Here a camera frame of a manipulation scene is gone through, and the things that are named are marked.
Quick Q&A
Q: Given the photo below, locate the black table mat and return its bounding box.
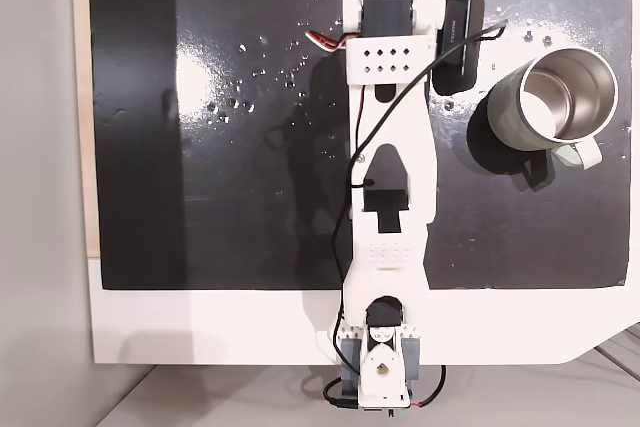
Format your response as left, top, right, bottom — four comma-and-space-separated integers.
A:
88, 0, 630, 292

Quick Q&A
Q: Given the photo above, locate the red white servo cable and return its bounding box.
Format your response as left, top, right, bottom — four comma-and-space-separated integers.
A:
304, 29, 354, 54

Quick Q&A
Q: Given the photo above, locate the black oval camera box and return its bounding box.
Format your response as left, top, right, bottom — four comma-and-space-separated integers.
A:
431, 0, 487, 96

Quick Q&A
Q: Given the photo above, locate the black power cable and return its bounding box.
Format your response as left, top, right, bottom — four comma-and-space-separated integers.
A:
322, 375, 362, 411

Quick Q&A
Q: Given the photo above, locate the light wooden board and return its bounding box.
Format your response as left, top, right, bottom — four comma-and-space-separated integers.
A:
71, 0, 104, 261

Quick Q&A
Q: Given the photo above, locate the grey table clamp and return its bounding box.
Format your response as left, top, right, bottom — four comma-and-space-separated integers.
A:
403, 338, 423, 384
340, 338, 363, 401

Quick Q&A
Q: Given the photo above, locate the black camera cable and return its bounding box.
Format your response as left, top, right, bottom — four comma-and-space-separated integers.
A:
329, 19, 510, 378

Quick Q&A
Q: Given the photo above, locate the red black wire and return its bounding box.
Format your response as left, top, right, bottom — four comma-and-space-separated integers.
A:
409, 365, 448, 410

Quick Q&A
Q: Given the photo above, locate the pale green steel cup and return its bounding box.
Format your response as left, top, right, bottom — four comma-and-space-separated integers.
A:
467, 48, 620, 172

